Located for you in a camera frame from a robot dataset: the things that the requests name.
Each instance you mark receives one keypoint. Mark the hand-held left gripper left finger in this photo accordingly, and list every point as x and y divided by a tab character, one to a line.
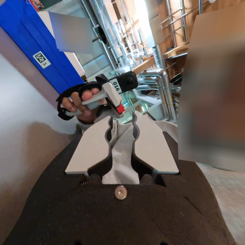
90	149

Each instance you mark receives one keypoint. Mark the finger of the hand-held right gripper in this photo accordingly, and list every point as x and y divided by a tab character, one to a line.
119	115
113	95

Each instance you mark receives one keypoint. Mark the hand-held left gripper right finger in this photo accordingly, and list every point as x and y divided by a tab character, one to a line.
153	151

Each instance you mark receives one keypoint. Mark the small red cube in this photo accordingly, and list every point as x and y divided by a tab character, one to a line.
120	109

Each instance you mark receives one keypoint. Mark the person's right forearm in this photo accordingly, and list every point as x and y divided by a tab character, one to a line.
122	155

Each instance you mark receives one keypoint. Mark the person's right hand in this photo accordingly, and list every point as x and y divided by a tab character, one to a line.
73	103

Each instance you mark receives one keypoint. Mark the wooden shelf plank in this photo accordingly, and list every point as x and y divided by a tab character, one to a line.
145	65

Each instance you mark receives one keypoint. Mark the cluster of silver pipes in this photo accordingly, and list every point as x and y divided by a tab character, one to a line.
164	86

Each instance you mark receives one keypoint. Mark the black round handwheel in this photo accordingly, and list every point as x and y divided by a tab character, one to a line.
101	34

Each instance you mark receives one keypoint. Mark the brown cardboard box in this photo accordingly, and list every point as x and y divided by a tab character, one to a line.
180	41

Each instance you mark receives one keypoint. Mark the blue plastic bin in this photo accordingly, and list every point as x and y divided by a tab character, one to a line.
23	28

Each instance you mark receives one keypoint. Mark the silver vertical duct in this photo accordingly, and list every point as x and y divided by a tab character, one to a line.
158	57

